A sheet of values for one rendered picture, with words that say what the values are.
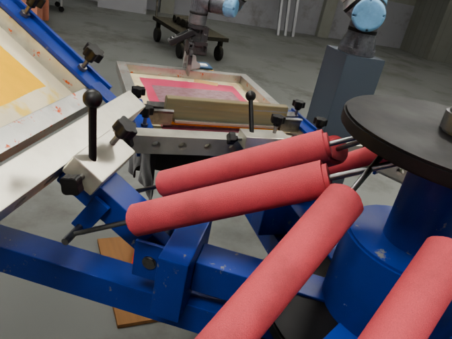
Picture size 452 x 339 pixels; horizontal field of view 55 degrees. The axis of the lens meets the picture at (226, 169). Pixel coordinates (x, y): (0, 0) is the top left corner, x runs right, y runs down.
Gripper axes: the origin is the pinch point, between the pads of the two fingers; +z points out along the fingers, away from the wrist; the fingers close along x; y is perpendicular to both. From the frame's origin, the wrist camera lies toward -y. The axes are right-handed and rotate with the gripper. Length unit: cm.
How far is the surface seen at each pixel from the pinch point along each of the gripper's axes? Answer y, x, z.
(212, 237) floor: 33, 10, 98
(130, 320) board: -21, -48, 96
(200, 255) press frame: -27, -128, -4
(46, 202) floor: -57, 49, 98
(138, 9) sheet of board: 91, 775, 92
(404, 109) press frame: -3, -135, -34
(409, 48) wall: 792, 769, 88
